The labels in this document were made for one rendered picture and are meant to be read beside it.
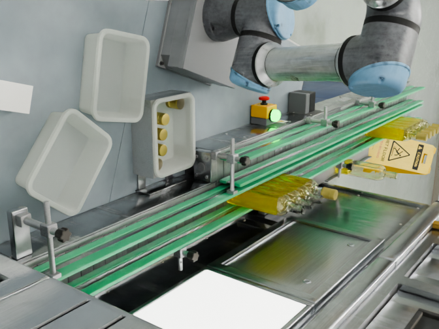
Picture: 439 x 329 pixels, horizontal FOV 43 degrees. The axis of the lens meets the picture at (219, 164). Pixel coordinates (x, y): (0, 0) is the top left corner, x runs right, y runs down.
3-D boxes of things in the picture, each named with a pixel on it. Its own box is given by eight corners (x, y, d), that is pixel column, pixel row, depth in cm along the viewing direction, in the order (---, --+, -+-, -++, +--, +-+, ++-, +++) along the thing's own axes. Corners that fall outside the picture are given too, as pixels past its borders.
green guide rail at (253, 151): (219, 159, 167) (240, 164, 163) (219, 156, 167) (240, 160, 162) (410, 87, 302) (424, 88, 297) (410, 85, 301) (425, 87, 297)
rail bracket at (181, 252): (153, 264, 152) (191, 279, 145) (153, 241, 150) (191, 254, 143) (163, 259, 156) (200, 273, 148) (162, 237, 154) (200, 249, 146)
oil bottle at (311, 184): (255, 188, 189) (311, 201, 176) (256, 172, 187) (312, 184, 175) (264, 184, 193) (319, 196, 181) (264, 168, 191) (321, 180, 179)
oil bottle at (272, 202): (226, 203, 175) (284, 218, 163) (226, 186, 174) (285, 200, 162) (236, 198, 180) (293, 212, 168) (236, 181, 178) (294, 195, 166)
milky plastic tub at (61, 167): (0, 183, 125) (23, 191, 120) (46, 100, 131) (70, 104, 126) (53, 211, 139) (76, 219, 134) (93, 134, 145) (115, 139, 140)
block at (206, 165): (192, 179, 170) (210, 184, 166) (191, 150, 167) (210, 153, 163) (199, 176, 172) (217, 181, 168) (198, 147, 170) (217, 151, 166)
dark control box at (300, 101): (287, 111, 223) (305, 113, 218) (287, 91, 221) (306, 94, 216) (296, 108, 230) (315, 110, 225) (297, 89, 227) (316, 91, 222)
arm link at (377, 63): (262, 46, 159) (432, 33, 115) (249, 96, 158) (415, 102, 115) (230, 31, 151) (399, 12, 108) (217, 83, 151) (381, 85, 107)
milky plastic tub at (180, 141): (134, 174, 157) (156, 180, 152) (130, 96, 151) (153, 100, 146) (174, 160, 171) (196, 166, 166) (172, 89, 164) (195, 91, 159)
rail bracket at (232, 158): (210, 189, 166) (244, 198, 159) (210, 136, 161) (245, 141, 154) (216, 187, 169) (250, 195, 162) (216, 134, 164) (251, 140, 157)
